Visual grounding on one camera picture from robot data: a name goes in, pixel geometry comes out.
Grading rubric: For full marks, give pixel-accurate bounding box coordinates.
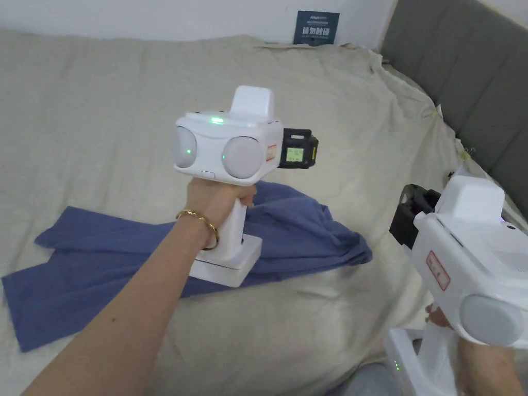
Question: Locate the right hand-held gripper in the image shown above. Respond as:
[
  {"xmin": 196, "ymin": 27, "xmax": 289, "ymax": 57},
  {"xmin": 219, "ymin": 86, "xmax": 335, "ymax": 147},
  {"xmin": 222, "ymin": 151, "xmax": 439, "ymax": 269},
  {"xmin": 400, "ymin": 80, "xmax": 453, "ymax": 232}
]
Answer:
[{"xmin": 385, "ymin": 166, "xmax": 528, "ymax": 396}]

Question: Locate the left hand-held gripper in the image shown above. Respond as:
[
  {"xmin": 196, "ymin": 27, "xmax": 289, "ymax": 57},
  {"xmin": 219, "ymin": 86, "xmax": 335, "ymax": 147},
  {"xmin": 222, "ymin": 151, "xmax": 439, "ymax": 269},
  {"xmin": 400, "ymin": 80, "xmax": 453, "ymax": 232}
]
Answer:
[{"xmin": 174, "ymin": 85, "xmax": 321, "ymax": 288}]

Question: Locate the person's left hand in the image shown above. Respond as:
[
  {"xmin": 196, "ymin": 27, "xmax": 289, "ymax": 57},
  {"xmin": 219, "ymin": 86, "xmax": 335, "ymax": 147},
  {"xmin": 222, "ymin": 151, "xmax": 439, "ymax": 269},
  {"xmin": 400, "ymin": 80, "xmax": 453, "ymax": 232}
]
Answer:
[{"xmin": 176, "ymin": 178, "xmax": 258, "ymax": 249}]

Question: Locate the person's right hand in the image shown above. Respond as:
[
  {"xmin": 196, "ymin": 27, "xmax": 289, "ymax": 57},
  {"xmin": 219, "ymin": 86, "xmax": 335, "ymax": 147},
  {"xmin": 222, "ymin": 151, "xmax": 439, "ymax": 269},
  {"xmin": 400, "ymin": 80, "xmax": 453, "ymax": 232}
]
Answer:
[{"xmin": 424, "ymin": 303, "xmax": 506, "ymax": 374}]

